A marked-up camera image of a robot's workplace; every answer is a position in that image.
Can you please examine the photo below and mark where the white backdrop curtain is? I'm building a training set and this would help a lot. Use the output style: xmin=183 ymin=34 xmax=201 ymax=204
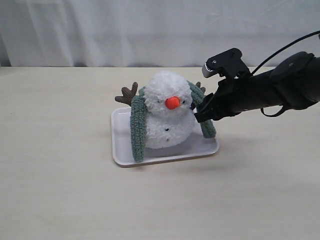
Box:
xmin=0 ymin=0 xmax=320 ymax=67

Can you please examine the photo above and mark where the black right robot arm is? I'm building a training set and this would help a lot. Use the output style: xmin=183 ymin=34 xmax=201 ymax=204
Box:
xmin=195 ymin=51 xmax=320 ymax=123

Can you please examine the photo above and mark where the green fleece scarf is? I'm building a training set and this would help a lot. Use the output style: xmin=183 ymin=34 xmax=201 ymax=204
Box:
xmin=129 ymin=80 xmax=217 ymax=163

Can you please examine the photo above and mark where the white plush snowman toy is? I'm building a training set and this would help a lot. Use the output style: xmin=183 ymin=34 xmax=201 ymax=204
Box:
xmin=114 ymin=70 xmax=207 ymax=150

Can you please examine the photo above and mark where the white rectangular plastic tray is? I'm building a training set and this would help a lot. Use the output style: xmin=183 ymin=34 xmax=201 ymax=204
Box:
xmin=110 ymin=107 xmax=220 ymax=168

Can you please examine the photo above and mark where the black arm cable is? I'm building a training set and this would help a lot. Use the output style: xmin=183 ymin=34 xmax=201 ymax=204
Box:
xmin=249 ymin=29 xmax=320 ymax=76

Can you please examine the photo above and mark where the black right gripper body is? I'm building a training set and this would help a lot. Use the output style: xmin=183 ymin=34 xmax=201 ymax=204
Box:
xmin=195 ymin=74 xmax=275 ymax=123

